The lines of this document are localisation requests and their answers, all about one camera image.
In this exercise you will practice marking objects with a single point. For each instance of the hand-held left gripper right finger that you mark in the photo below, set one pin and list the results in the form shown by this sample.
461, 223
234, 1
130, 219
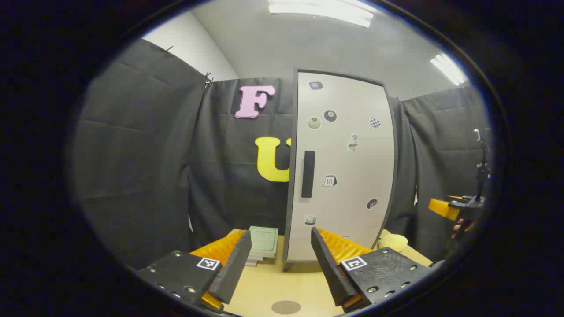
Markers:
328, 268

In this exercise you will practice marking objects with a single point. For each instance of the black backdrop cloth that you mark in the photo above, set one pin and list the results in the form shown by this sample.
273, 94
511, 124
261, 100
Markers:
141, 167

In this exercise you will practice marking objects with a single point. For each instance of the metal backdrop clip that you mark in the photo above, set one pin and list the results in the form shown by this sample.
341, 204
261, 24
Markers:
208, 79

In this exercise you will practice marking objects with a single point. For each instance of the ceiling light panel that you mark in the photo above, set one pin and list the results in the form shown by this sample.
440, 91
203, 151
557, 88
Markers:
321, 9
448, 69

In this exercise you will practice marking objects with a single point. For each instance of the green hardcover book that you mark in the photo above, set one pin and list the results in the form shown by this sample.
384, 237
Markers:
263, 240

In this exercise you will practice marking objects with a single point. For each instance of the grey-brown hardcover book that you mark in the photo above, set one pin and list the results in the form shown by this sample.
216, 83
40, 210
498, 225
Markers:
252, 263

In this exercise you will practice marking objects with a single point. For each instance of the yellow plush toy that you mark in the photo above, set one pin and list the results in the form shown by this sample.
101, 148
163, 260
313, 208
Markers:
394, 241

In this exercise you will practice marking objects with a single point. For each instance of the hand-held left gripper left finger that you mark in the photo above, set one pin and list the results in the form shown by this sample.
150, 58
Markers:
233, 268

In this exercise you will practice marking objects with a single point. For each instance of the round brown coaster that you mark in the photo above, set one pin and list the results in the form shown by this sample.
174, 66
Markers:
286, 307

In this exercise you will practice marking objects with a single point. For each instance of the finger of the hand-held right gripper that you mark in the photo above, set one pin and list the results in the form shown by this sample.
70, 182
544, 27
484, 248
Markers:
443, 208

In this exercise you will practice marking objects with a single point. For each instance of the brown hardcover book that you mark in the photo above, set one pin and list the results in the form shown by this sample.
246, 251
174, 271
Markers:
260, 259

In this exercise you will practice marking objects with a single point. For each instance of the beige cabinet door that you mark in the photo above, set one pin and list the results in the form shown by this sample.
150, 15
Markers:
352, 211

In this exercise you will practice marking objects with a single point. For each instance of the grey cabinet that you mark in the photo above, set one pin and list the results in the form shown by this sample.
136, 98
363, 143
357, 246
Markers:
293, 132

